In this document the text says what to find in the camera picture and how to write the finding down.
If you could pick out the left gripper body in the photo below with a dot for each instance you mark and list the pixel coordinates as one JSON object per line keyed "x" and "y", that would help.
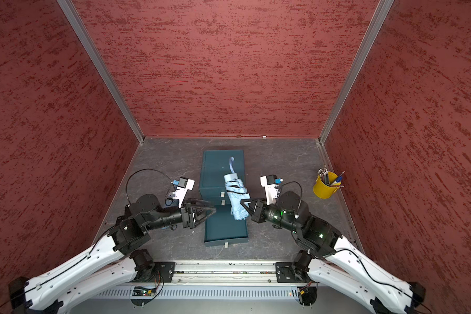
{"x": 186, "y": 216}

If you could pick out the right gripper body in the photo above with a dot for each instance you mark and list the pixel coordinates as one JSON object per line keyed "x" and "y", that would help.
{"x": 273, "y": 213}

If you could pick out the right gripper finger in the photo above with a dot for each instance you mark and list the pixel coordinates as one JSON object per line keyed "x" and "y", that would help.
{"x": 250, "y": 200}
{"x": 250, "y": 209}

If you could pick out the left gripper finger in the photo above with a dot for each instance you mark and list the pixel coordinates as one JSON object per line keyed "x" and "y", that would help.
{"x": 201, "y": 215}
{"x": 200, "y": 204}

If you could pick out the blue umbrella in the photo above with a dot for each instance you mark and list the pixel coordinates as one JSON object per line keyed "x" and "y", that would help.
{"x": 237, "y": 192}

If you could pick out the teal drawer cabinet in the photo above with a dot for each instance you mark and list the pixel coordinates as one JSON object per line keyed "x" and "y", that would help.
{"x": 222, "y": 228}

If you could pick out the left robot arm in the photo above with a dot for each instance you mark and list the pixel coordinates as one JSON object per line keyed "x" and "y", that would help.
{"x": 117, "y": 257}

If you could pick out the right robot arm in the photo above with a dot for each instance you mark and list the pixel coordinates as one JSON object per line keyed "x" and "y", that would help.
{"x": 329, "y": 258}

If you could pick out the yellow pen cup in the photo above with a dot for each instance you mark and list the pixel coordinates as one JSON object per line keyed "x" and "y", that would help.
{"x": 322, "y": 191}

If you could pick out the pens in cup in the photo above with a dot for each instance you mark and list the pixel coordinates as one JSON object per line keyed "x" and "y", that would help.
{"x": 329, "y": 178}

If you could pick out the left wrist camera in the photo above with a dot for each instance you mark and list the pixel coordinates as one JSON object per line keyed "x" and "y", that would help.
{"x": 181, "y": 187}

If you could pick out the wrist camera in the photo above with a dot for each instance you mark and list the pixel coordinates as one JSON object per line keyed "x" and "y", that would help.
{"x": 271, "y": 183}
{"x": 181, "y": 187}

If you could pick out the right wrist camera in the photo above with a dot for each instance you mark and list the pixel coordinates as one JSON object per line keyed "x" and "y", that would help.
{"x": 271, "y": 183}

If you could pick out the aluminium rail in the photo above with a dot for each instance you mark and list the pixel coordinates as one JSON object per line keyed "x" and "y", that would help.
{"x": 241, "y": 272}

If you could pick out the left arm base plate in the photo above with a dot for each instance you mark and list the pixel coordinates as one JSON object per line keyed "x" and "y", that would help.
{"x": 161, "y": 271}

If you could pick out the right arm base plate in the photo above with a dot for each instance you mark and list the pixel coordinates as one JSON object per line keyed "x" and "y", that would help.
{"x": 291, "y": 272}

